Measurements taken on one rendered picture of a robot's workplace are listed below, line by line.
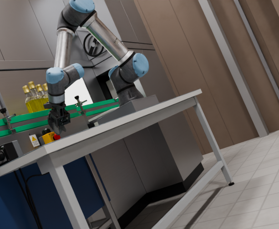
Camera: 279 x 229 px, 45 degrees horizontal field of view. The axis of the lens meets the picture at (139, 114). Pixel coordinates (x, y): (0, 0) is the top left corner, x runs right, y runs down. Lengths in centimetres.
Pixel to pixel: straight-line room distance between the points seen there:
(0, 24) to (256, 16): 268
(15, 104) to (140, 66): 83
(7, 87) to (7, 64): 18
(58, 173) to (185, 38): 324
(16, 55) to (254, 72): 264
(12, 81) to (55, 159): 102
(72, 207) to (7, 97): 104
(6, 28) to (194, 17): 243
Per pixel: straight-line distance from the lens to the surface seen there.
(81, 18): 178
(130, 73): 180
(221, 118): 423
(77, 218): 132
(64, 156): 135
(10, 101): 215
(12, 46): 245
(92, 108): 245
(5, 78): 221
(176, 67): 434
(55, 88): 151
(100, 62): 303
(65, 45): 178
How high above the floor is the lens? 67
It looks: 2 degrees up
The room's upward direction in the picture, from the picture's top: 24 degrees counter-clockwise
